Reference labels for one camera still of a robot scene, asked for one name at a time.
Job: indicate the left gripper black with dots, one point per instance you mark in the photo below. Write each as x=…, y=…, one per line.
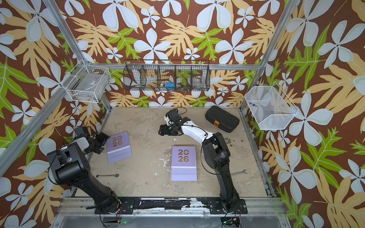
x=103, y=138

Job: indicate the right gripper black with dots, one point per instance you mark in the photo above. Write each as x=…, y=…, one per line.
x=163, y=130

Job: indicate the purple calendar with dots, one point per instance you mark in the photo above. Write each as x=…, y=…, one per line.
x=184, y=165
x=118, y=147

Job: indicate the purple calendar back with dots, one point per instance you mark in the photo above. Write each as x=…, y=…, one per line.
x=184, y=165

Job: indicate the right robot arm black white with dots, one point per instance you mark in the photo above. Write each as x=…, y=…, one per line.
x=215, y=150

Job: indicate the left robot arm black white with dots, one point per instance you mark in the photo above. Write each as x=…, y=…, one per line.
x=69, y=166

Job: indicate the blue object in basket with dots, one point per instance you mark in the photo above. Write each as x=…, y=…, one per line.
x=170, y=86

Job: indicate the metal wrench left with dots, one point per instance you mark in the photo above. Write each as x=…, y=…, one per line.
x=107, y=175

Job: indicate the metal wrench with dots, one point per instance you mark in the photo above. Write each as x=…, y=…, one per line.
x=238, y=173
x=107, y=175

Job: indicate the black tool case orange latch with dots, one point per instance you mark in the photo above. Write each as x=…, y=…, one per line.
x=222, y=119

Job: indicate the metal wrench right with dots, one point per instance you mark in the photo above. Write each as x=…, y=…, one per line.
x=238, y=173

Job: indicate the black wire basket back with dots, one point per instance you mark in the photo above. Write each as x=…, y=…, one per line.
x=187, y=75

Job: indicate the white wire basket left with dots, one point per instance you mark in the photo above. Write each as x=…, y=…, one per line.
x=88, y=83

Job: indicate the white wire basket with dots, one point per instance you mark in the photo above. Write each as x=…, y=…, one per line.
x=271, y=107
x=88, y=83

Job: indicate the white wire basket right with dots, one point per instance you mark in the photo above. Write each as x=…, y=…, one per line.
x=271, y=107

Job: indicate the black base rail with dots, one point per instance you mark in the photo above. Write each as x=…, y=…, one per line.
x=129, y=205

